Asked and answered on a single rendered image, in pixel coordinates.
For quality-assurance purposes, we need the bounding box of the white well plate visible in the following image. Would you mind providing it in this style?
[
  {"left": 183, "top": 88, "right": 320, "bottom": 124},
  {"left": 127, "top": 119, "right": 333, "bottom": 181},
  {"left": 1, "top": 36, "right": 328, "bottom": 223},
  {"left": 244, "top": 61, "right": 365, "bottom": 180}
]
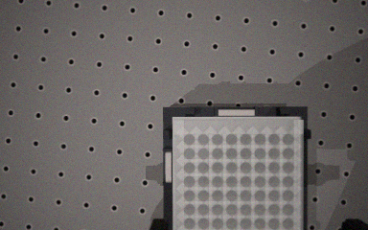
[{"left": 172, "top": 117, "right": 304, "bottom": 230}]

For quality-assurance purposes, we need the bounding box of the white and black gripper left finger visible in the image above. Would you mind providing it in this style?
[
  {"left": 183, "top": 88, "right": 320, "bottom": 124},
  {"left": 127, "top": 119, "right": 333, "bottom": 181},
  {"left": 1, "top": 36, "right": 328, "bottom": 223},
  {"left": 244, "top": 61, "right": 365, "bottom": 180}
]
[{"left": 150, "top": 218, "right": 169, "bottom": 230}]

